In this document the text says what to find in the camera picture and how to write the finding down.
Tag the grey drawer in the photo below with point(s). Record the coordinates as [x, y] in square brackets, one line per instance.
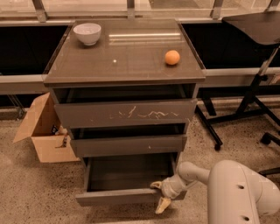
[129, 140]
[100, 107]
[119, 180]

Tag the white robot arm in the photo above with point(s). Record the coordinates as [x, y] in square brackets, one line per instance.
[235, 193]

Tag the metal window ledge rail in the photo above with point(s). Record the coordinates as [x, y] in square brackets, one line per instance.
[33, 84]

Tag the orange fruit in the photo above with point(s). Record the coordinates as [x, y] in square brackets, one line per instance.
[172, 58]

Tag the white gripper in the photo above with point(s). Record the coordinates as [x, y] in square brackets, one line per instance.
[170, 186]

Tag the grey drawer cabinet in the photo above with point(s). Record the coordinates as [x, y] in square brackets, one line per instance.
[128, 53]

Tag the grey middle drawer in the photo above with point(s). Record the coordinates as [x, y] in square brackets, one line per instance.
[129, 140]

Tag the grey top drawer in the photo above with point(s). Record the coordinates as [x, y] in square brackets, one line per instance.
[100, 107]

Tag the grey bottom drawer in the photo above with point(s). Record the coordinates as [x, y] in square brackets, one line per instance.
[119, 180]

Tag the white ceramic bowl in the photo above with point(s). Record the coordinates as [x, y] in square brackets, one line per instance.
[88, 33]

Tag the black rolling side table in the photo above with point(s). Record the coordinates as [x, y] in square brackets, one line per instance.
[262, 28]

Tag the open cardboard box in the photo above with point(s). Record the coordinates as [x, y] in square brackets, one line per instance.
[42, 125]

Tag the black office chair base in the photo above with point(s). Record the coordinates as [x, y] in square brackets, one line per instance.
[267, 138]

